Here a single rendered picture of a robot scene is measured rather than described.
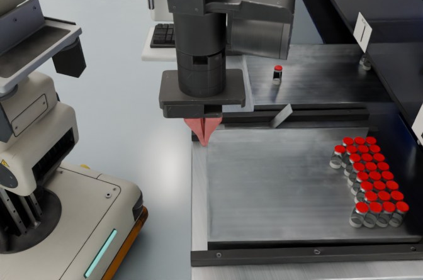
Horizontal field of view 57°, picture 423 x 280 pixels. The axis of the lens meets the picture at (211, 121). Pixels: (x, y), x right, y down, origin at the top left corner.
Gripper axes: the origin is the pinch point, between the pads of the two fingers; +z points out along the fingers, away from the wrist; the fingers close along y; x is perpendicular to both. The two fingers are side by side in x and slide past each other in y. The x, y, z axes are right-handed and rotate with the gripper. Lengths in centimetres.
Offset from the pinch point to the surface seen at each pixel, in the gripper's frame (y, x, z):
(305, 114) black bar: 22.0, 27.6, 19.1
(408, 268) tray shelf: 31.7, -7.9, 21.6
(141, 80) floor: -44, 169, 107
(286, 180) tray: 15.1, 10.1, 20.9
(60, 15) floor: -123, 263, 105
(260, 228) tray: 9.0, -0.5, 20.9
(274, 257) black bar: 10.5, -6.8, 19.2
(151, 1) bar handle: -18, 85, 17
